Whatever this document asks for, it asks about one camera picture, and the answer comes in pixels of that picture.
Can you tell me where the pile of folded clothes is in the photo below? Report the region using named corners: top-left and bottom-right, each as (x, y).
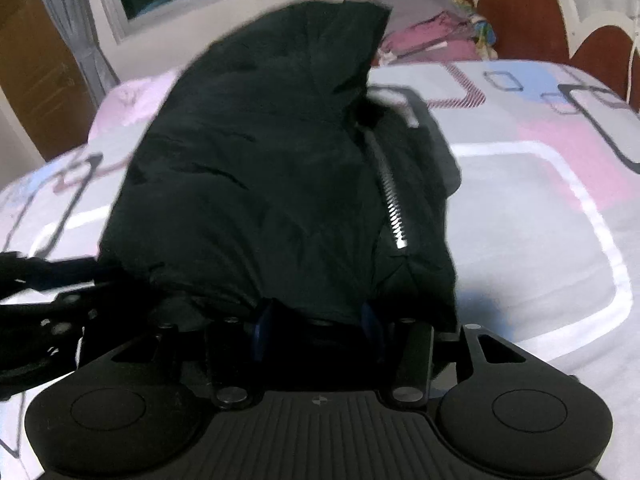
top-left (372, 0), bottom-right (501, 69)

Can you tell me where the white cord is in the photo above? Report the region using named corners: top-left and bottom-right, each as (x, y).
top-left (626, 20), bottom-right (640, 103)

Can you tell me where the brown and white headboard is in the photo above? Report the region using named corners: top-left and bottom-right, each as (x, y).
top-left (442, 0), bottom-right (640, 107)

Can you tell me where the brown wooden door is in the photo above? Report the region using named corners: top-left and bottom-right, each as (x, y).
top-left (0, 0), bottom-right (97, 162)

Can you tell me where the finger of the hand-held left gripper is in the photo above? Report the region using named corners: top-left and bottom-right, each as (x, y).
top-left (0, 252), bottom-right (118, 291)
top-left (0, 280), bottom-right (126, 322)

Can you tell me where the pink blanket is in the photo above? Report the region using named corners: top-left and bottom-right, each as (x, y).
top-left (88, 69), bottom-right (182, 147)

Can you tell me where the black zip jacket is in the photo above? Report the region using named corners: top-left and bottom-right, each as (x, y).
top-left (97, 0), bottom-right (464, 342)

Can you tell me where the grey curtain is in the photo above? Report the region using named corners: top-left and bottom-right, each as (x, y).
top-left (29, 0), bottom-right (122, 107)

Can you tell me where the patterned pastel bed sheet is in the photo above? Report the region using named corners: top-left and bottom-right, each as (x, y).
top-left (0, 59), bottom-right (640, 480)

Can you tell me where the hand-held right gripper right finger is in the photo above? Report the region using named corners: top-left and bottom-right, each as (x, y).
top-left (359, 303), bottom-right (532, 402)

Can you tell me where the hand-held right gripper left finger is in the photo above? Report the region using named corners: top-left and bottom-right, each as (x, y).
top-left (110, 299), bottom-right (275, 407)

